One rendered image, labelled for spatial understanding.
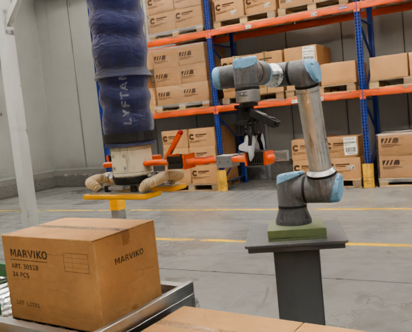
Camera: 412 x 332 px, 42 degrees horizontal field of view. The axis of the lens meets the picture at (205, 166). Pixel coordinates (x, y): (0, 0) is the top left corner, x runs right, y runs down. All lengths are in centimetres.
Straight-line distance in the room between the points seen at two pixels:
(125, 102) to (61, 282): 83
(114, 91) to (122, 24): 27
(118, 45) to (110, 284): 99
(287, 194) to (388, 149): 635
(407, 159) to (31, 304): 725
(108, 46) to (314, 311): 167
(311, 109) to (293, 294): 96
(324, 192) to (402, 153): 635
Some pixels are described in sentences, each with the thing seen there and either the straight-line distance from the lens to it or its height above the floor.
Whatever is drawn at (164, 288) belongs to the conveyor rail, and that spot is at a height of 58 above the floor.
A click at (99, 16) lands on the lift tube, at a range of 223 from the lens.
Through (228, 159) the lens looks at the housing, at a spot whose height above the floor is 124.
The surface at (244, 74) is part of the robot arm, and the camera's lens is 193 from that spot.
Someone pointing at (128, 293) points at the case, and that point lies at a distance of 242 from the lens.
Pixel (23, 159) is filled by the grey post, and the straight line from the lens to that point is 546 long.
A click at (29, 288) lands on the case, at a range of 261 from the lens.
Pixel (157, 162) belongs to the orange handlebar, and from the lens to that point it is 216.
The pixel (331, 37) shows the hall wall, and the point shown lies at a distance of 1066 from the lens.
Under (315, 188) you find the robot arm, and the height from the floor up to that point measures 99.
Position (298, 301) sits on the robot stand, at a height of 41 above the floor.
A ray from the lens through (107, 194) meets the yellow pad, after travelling 222.
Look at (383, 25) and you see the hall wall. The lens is 1047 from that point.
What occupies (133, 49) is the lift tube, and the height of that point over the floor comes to 170.
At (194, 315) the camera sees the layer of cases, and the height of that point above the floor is 54.
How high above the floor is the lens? 140
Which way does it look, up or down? 5 degrees down
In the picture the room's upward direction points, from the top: 6 degrees counter-clockwise
